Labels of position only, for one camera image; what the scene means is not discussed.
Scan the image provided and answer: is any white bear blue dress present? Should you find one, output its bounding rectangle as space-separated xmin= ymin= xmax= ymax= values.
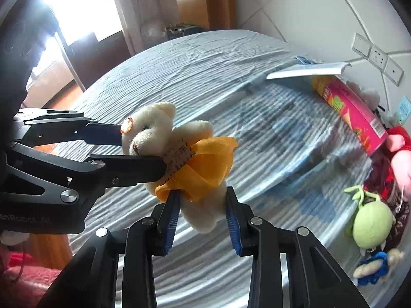
xmin=353 ymin=248 xmax=404 ymax=286

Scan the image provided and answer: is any green round plush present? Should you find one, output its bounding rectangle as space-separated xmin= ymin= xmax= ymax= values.
xmin=343 ymin=185 xmax=396 ymax=252

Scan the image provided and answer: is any white bear orange dress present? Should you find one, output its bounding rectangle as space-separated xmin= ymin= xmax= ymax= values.
xmin=120 ymin=102 xmax=238 ymax=233

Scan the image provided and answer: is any maroon knit scarf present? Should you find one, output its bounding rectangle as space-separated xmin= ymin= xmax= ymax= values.
xmin=364 ymin=156 xmax=410 ymax=252

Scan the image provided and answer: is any pink pig plush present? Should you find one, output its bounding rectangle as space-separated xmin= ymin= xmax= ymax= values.
xmin=385 ymin=126 xmax=411 ymax=201

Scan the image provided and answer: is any pink chips can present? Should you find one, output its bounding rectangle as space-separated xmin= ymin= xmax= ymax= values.
xmin=311 ymin=75 xmax=388 ymax=156

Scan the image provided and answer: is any grey small plush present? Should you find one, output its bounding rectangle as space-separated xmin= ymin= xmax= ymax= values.
xmin=346 ymin=81 xmax=380 ymax=111

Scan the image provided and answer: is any blue milk carton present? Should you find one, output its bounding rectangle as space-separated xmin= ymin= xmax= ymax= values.
xmin=396 ymin=95 xmax=411 ymax=125

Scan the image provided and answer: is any wall socket panel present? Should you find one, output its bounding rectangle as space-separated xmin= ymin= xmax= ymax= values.
xmin=352 ymin=33 xmax=404 ymax=85

